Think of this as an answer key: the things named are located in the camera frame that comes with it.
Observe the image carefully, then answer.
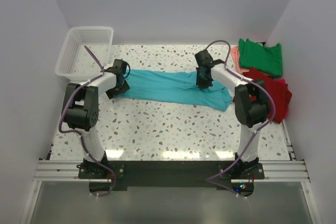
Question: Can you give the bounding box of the turquoise t shirt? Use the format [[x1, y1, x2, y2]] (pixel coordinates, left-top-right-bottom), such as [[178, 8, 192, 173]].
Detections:
[[118, 69, 233, 111]]

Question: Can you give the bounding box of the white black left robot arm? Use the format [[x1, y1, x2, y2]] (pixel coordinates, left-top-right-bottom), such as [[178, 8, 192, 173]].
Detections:
[[58, 59, 131, 178]]

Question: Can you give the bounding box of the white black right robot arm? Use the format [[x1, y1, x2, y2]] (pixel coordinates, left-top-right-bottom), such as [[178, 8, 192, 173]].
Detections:
[[195, 50, 271, 178]]

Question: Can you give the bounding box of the pink folded t shirt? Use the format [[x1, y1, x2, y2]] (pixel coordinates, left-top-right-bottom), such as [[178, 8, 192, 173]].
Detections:
[[230, 46, 249, 76]]

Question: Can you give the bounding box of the white plastic basket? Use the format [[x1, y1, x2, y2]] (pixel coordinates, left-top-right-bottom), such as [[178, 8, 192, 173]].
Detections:
[[55, 26, 114, 81]]

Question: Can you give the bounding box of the green folded t shirt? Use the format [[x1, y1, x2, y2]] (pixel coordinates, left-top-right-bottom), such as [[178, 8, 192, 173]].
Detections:
[[238, 39, 283, 77]]

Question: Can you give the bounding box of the red folded t shirt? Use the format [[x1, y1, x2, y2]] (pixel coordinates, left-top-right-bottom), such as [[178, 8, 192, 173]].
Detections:
[[245, 68, 284, 124]]

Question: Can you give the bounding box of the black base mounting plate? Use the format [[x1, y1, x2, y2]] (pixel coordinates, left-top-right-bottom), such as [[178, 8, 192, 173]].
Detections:
[[77, 160, 265, 196]]

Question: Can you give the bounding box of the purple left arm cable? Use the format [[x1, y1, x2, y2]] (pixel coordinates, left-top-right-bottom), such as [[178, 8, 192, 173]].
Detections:
[[58, 45, 118, 198]]

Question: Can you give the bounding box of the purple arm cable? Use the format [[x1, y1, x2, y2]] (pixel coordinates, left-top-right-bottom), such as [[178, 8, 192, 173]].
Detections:
[[205, 40, 276, 196], [58, 45, 118, 198]]

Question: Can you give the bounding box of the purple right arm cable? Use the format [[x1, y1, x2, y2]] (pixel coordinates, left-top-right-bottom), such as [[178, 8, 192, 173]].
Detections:
[[205, 40, 276, 196]]

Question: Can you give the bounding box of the aluminium front rail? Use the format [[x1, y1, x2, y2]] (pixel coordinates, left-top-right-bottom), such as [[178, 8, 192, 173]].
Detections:
[[34, 161, 310, 182]]

